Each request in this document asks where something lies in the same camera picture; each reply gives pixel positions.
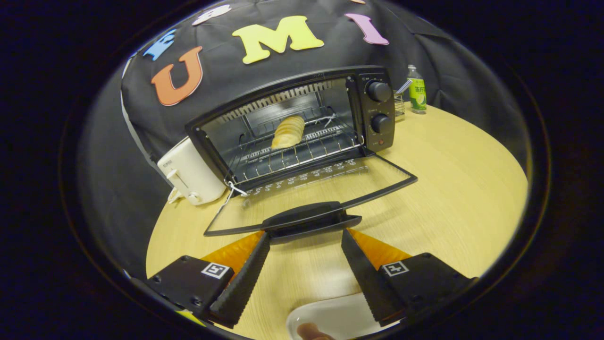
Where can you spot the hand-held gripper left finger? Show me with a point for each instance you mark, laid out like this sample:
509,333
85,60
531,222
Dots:
243,281

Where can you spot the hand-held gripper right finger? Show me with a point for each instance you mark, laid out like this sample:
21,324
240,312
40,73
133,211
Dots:
365,278

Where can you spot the yellow ridged bread roll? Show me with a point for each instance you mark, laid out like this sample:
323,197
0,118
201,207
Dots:
288,132

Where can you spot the black toaster oven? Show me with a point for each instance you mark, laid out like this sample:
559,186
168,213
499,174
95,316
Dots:
380,101

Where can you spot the white pop-up toaster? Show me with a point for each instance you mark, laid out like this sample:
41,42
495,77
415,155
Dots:
188,172

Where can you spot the white plate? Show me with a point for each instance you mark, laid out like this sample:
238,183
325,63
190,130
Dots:
339,314

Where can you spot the green drink bottle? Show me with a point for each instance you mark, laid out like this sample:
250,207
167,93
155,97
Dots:
417,94

